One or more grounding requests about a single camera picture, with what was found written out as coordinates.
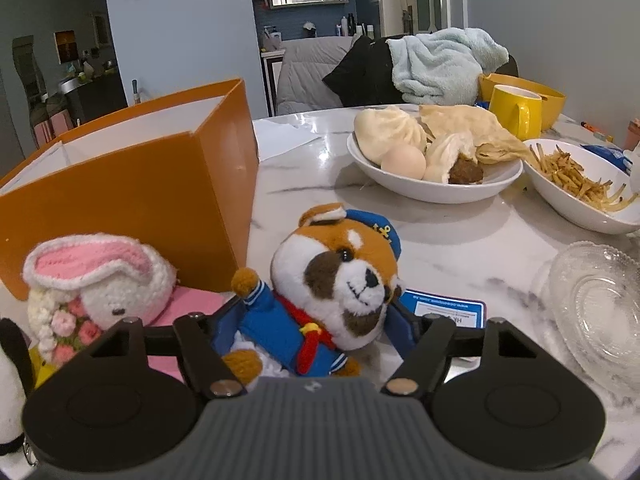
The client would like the pink wallet case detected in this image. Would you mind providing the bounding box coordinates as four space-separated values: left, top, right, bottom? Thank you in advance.
146 285 228 384

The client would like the sailor dog plush toy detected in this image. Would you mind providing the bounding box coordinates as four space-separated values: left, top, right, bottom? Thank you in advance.
222 203 402 385

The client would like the crochet bunny doll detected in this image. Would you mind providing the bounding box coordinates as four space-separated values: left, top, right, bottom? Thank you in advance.
22 233 177 367

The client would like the white panda plush toy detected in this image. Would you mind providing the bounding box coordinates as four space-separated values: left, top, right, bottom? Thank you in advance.
0 318 35 456

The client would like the yellow tape measure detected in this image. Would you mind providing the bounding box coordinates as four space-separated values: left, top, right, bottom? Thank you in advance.
29 346 58 389

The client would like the blue white card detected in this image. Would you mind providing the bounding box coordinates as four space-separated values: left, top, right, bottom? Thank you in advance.
396 289 487 330

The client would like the orange storage box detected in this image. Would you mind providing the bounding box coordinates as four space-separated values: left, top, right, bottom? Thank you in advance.
1 79 258 300

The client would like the white bowl with buns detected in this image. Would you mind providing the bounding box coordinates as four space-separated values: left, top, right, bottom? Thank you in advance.
347 105 534 205

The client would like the clear glass plate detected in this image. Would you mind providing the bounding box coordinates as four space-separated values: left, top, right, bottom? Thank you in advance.
529 240 639 402

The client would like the white paper sheet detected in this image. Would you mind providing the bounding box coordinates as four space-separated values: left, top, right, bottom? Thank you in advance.
253 119 319 162

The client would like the white bowl with fries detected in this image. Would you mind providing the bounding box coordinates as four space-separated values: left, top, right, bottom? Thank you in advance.
524 139 639 235

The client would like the yellow mug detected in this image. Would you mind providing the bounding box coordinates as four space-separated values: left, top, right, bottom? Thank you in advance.
489 84 542 141

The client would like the black jacket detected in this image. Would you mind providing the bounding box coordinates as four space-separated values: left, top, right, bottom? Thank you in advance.
323 36 404 107

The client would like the light blue fleece blanket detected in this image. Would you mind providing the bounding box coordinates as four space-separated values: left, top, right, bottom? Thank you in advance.
386 27 509 106

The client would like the dark hallway cabinet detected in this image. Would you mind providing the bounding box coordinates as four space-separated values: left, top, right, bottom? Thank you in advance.
58 73 128 125

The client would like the yellow bowl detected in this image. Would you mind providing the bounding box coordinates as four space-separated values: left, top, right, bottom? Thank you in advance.
478 73 566 130

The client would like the grey puffer jacket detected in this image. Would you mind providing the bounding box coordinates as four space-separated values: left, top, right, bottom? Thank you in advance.
276 36 359 116

